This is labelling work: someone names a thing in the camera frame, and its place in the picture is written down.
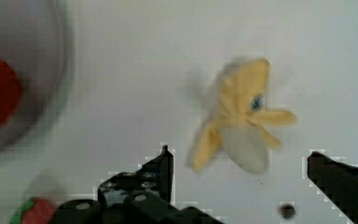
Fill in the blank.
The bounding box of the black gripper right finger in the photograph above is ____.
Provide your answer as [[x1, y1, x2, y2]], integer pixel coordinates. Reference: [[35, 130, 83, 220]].
[[307, 151, 358, 224]]

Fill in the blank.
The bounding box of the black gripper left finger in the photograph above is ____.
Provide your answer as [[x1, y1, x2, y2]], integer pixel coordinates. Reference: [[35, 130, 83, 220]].
[[97, 145, 173, 207]]

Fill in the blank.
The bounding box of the yellow plush peeled banana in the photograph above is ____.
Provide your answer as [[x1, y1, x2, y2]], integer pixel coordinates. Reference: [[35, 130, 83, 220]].
[[190, 58, 296, 175]]

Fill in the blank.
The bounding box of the red strawberry with green leaves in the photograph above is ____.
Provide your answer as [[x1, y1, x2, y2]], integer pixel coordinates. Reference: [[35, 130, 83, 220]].
[[9, 197, 57, 224]]

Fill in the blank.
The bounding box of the grey oval plate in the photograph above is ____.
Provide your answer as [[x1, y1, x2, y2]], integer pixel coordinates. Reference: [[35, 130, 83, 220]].
[[0, 0, 64, 153]]

